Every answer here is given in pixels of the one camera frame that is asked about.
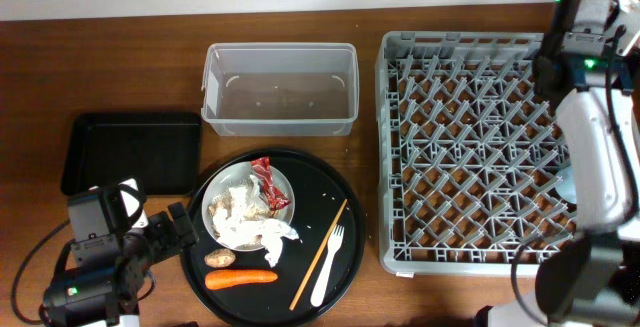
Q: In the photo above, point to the clear plastic bin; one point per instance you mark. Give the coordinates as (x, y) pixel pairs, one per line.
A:
(281, 89)

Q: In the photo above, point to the black rectangular tray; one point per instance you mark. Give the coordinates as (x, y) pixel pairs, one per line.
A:
(160, 149)

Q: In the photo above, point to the white tissue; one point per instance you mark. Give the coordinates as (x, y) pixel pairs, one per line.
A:
(267, 233)

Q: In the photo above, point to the round black serving tray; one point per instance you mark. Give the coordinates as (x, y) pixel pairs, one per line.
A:
(320, 194)

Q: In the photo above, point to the orange carrot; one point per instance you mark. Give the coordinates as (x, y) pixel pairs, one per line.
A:
(222, 279)

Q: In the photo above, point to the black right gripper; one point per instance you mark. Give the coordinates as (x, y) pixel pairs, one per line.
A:
(629, 61)

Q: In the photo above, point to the red snack wrapper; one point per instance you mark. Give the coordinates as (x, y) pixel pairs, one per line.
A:
(275, 199)

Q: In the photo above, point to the white plastic fork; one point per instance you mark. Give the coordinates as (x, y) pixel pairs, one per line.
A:
(333, 245)

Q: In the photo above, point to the grey plate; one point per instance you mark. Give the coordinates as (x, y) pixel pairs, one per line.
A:
(237, 174)

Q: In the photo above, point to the grey dishwasher rack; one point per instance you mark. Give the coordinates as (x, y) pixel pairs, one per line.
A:
(468, 156)

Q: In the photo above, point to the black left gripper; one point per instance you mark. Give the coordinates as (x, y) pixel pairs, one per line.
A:
(159, 225)

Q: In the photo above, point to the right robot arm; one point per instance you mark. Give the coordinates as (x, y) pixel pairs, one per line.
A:
(595, 279)

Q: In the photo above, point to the wooden chopstick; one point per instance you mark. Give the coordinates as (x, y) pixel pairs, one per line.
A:
(317, 257)

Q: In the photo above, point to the rice and food scraps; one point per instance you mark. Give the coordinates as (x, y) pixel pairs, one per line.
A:
(239, 203)

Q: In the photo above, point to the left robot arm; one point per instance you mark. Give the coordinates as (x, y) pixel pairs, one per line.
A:
(96, 281)

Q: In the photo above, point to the brown mushroom piece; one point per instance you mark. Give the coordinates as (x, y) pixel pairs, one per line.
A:
(220, 258)

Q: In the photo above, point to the light blue cup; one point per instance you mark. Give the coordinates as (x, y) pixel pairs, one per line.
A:
(566, 187)

